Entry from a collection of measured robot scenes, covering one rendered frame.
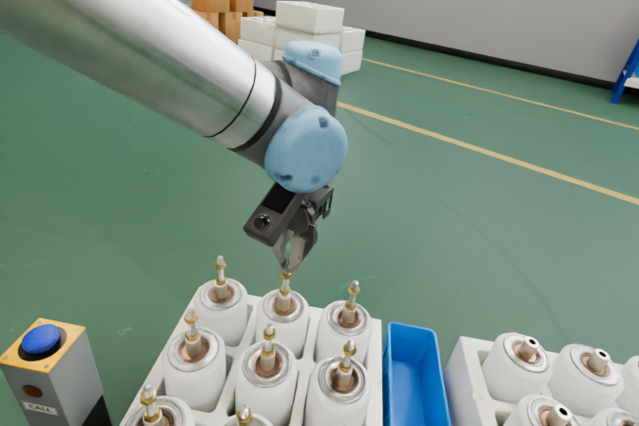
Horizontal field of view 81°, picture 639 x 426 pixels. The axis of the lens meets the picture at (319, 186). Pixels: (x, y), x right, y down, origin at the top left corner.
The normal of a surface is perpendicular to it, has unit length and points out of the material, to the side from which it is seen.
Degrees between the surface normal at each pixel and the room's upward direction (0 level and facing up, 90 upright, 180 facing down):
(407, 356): 88
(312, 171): 90
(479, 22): 90
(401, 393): 0
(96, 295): 0
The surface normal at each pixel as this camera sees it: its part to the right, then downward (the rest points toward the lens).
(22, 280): 0.11, -0.86
